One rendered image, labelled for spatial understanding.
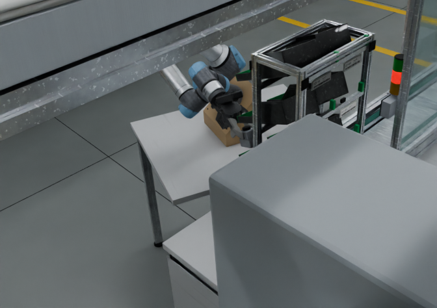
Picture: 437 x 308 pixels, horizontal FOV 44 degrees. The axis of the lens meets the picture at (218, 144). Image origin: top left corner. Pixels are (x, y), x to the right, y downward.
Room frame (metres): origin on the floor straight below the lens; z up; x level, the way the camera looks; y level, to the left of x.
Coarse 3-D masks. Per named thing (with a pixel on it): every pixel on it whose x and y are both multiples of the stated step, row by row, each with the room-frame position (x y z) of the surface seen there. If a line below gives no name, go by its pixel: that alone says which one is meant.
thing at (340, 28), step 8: (344, 24) 1.55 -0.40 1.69; (320, 32) 1.50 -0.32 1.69; (328, 32) 1.51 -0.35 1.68; (336, 32) 1.52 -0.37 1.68; (344, 32) 1.54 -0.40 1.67; (304, 40) 1.52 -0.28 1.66; (320, 40) 1.49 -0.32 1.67; (328, 40) 1.50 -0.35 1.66; (336, 40) 1.51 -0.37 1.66; (344, 40) 1.52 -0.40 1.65; (320, 48) 1.47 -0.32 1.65; (328, 48) 1.49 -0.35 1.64; (336, 48) 1.50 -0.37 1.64
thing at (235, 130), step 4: (232, 120) 1.64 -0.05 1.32; (232, 124) 1.62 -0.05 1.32; (236, 124) 1.62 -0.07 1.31; (232, 128) 1.61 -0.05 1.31; (236, 128) 1.61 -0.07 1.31; (232, 132) 1.62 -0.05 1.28; (236, 132) 1.59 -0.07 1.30; (240, 132) 1.59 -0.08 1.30; (232, 136) 1.62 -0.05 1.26; (240, 136) 1.58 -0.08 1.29
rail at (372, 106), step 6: (384, 96) 2.36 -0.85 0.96; (372, 102) 2.30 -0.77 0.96; (378, 102) 2.30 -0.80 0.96; (366, 108) 2.25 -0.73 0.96; (372, 108) 2.25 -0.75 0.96; (378, 108) 2.28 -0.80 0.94; (354, 114) 2.20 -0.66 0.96; (366, 114) 2.21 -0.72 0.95; (372, 114) 2.24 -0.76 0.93; (348, 120) 2.15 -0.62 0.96; (354, 120) 2.15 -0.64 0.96; (348, 126) 2.11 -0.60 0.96
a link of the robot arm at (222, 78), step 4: (220, 76) 1.88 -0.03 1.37; (220, 80) 1.87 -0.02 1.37; (224, 80) 1.89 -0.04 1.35; (228, 80) 1.93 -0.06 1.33; (224, 84) 1.88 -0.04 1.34; (228, 84) 1.90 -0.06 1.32; (196, 88) 1.90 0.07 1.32; (224, 88) 1.88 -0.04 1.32; (228, 88) 1.90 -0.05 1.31; (200, 92) 1.87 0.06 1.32; (204, 96) 1.86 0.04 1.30
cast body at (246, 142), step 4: (244, 128) 1.60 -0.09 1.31; (248, 128) 1.60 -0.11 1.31; (252, 128) 1.61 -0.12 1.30; (244, 132) 1.59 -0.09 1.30; (248, 132) 1.58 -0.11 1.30; (252, 132) 1.59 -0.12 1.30; (244, 136) 1.59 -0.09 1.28; (248, 136) 1.57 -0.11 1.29; (252, 136) 1.58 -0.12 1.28; (240, 140) 1.61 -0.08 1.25; (244, 140) 1.59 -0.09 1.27; (248, 140) 1.56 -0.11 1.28; (252, 140) 1.57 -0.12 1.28; (244, 144) 1.59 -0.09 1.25; (248, 144) 1.56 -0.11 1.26; (252, 144) 1.56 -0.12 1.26
